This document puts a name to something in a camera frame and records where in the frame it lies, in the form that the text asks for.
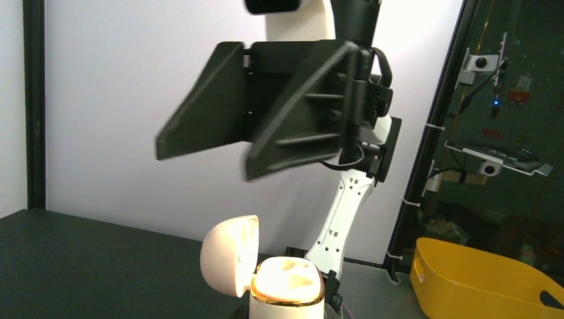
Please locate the background camera on mount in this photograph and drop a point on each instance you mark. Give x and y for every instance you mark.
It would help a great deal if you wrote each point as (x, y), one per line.
(474, 64)

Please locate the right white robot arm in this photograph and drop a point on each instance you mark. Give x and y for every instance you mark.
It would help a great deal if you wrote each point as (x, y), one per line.
(361, 166)

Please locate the yellow plastic bin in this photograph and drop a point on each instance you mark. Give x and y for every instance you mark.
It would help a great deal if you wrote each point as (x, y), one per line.
(455, 281)

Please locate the right black frame post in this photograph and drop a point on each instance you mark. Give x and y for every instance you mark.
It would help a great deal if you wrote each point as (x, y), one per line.
(448, 78)

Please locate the square white earbud case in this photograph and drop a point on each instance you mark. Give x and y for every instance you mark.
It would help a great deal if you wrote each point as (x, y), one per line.
(278, 287)

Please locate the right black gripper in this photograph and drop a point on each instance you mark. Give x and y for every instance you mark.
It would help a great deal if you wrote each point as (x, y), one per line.
(304, 101)

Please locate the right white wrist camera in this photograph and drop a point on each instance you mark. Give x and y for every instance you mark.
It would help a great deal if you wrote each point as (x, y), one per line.
(295, 20)

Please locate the left black frame post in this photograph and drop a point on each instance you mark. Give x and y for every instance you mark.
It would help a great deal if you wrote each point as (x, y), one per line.
(35, 102)

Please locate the black frame post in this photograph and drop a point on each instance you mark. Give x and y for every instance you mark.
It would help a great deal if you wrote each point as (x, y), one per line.
(448, 78)
(35, 102)

